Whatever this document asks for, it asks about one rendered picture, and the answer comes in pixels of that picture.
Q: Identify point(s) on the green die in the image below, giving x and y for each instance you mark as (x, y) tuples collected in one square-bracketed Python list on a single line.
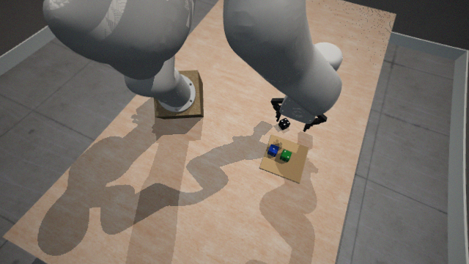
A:
[(285, 156)]

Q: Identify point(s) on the black die with white pips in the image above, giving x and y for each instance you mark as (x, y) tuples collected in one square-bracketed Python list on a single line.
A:
[(284, 123)]

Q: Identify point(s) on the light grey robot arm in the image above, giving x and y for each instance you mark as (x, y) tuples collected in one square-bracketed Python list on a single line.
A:
[(271, 36)]

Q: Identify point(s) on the blue die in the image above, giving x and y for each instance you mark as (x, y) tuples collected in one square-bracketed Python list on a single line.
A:
[(273, 150)]

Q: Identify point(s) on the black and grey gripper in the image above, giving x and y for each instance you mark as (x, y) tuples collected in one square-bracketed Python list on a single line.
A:
[(290, 109)]

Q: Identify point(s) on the tan flat mat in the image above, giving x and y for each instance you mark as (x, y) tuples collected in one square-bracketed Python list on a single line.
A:
[(291, 170)]

